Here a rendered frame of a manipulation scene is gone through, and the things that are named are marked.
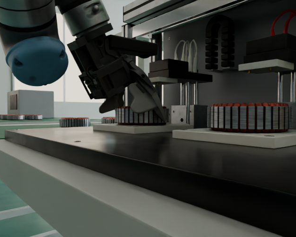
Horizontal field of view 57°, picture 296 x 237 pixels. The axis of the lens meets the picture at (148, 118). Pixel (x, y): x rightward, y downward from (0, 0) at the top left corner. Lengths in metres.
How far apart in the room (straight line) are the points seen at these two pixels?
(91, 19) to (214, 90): 0.40
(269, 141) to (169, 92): 0.59
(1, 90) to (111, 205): 4.87
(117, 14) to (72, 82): 1.80
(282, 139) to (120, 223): 0.20
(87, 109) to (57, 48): 5.15
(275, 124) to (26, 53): 0.31
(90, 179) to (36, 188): 0.09
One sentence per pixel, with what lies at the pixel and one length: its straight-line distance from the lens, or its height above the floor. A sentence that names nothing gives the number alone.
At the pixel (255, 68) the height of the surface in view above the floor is 0.87.
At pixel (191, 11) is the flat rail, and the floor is 1.02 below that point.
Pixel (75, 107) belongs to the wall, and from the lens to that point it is 5.41.
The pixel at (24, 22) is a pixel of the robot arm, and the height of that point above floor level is 0.91.
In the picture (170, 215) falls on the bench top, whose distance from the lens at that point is 0.17.
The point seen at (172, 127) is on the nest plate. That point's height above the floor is 0.78.
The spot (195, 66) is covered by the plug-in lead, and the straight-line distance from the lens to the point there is 0.67.
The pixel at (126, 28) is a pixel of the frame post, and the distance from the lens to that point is 0.80.
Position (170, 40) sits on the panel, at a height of 1.03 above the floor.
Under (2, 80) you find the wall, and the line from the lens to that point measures 5.05.
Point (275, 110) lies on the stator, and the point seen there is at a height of 0.81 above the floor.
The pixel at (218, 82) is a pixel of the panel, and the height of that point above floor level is 0.88.
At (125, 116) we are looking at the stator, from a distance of 0.53.
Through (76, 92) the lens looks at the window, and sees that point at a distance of 5.43.
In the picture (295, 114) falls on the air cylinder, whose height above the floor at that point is 0.80.
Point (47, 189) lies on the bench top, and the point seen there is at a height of 0.73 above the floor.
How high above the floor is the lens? 0.81
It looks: 1 degrees down
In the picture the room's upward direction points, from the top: straight up
